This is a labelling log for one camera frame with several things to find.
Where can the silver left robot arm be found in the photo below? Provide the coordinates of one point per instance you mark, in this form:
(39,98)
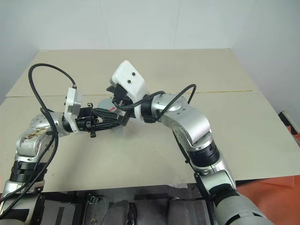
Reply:
(28,145)

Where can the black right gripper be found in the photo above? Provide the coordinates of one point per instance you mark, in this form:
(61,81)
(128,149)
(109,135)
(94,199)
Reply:
(120,97)

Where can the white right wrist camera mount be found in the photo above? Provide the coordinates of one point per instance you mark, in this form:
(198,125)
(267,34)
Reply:
(129,75)

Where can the orange red floor cloth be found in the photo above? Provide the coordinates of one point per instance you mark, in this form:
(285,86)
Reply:
(269,194)

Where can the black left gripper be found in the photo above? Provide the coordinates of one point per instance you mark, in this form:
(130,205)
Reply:
(83,122)

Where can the dark rounded shape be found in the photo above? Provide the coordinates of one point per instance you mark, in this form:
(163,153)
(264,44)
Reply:
(179,212)
(122,213)

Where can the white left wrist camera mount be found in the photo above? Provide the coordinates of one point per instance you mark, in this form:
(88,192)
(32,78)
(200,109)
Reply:
(70,105)

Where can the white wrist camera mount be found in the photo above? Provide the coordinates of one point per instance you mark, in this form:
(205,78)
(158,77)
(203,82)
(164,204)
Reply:
(129,75)
(70,105)

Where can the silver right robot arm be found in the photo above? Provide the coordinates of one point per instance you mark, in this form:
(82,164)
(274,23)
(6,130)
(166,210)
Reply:
(194,126)

